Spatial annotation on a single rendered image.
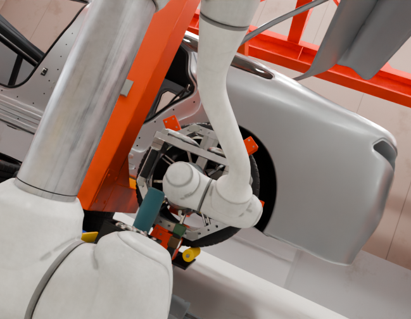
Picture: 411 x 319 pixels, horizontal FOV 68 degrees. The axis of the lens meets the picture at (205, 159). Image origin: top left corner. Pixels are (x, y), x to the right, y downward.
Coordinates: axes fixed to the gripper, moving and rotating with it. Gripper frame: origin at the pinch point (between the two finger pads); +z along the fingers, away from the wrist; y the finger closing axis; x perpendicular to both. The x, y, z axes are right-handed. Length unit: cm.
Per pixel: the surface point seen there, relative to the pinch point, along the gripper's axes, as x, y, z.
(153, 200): -3.8, 15.7, 18.6
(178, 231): 7.7, -2.5, -2.9
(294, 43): -312, -24, 188
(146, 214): 3.1, 15.9, 20.4
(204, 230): -2.7, -10.9, 29.8
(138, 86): -51, 47, 10
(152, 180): -17.5, 25.2, 38.3
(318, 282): -75, -214, 418
